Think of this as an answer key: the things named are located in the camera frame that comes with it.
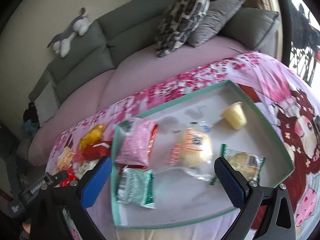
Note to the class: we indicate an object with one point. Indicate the pink cartoon print tablecloth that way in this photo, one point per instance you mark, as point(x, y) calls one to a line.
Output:
point(284, 98)

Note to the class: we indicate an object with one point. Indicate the grey plain cushion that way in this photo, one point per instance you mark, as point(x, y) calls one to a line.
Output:
point(218, 14)

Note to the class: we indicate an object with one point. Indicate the grey white plush toy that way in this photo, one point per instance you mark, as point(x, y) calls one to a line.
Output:
point(61, 43)

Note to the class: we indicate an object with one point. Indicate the light grey cushion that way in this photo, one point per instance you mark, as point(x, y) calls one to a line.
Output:
point(46, 104)

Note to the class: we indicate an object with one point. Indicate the yellow jelly cup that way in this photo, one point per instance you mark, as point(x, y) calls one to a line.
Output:
point(235, 116)

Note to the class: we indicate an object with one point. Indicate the beige orange snack packet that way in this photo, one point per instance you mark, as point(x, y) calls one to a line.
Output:
point(65, 159)

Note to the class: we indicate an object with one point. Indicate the small red jelly cup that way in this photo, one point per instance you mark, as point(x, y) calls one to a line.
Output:
point(70, 177)

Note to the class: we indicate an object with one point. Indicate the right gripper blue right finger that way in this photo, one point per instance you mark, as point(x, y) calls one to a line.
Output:
point(233, 182)

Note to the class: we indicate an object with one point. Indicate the black white patterned cushion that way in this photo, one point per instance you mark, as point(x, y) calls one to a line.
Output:
point(179, 21)

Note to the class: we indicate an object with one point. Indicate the teal cloth on sofa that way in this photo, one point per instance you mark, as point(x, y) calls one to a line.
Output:
point(30, 128)

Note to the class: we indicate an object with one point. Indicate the red snack packet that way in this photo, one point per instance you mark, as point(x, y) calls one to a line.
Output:
point(97, 150)

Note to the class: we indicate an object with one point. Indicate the pink striped sofa cover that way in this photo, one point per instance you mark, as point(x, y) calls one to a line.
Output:
point(138, 72)

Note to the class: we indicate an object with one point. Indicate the white green text snack packet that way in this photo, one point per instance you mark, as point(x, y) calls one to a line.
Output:
point(136, 187)

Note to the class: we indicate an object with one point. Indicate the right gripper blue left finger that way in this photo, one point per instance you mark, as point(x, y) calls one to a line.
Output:
point(93, 182)

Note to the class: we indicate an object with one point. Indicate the teal shallow cardboard tray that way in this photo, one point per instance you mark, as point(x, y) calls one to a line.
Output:
point(181, 199)

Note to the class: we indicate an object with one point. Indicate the cream calligraphy snack packet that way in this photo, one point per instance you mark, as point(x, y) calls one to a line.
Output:
point(81, 167)

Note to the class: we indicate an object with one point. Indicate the yellow orange snack packet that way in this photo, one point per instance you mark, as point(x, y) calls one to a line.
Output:
point(92, 136)

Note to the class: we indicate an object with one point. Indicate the pink snack packet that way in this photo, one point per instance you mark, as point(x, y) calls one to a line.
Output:
point(137, 143)

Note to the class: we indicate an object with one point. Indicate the clear wrapped bread bun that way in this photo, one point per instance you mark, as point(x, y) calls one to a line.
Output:
point(192, 149)

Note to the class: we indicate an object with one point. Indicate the green clear snack packet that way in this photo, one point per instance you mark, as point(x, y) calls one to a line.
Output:
point(248, 164)

